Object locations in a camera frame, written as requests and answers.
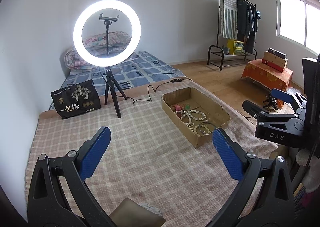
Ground white ring light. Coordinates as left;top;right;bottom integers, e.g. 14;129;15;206
73;0;142;67

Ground orange cloth covered box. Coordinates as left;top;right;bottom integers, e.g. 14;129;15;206
241;58;294;107

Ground left hand in white glove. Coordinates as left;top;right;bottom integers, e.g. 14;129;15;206
291;148;320;217

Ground long white pearl necklace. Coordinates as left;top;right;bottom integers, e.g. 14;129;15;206
180;108;207;123

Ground window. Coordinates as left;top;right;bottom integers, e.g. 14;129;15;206
276;0;319;54

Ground open cardboard box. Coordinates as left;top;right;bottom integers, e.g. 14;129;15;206
162;87;231;148

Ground yellow box on rack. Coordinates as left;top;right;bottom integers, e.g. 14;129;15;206
227;39;244;55

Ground black snack bag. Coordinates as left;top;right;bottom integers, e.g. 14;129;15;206
50;79;101;120

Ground small black tripod on floor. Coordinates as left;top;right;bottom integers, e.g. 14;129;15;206
263;95;278;111

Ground black tripod stand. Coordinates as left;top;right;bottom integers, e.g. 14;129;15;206
104;68;128;118

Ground dark hanging clothes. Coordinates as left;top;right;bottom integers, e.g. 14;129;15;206
236;0;258;53

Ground striped hanging towel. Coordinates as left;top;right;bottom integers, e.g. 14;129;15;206
220;0;238;40

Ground folded floral quilt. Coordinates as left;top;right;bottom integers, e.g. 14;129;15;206
64;31;131;72

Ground yellow-green bead bracelet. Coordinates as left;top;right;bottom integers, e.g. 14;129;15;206
194;122;210;135

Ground blue patterned mattress sheet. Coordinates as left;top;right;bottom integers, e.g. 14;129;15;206
61;48;183;96

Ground black phone holder clamp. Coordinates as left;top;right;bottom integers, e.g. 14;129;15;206
99;13;119;26

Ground red wrist watch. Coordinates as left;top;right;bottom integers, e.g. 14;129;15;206
174;104;183;118

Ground black clothes rack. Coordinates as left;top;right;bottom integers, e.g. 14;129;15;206
207;0;260;71

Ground black bangle ring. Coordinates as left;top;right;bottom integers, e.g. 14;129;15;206
198;121;217;136

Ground stacked books boxes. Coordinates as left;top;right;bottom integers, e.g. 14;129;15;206
262;48;287;72

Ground black power cable with switch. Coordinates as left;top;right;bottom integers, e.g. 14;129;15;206
125;77;194;106

